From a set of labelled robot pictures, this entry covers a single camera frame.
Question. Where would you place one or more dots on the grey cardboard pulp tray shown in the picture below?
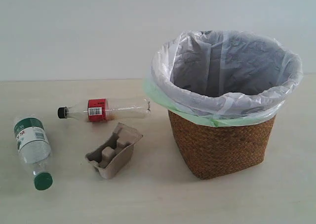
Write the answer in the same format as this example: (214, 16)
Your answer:
(110, 157)

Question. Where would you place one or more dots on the clear bottle red label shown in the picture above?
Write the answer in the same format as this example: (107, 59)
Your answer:
(106, 109)

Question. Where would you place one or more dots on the white plastic bin liner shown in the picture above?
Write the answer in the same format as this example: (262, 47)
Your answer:
(225, 74)

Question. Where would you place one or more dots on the woven brown wicker basket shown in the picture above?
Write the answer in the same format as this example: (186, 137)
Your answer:
(212, 152)

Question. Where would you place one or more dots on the clear bottle green label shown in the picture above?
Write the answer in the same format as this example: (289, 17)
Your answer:
(34, 150)

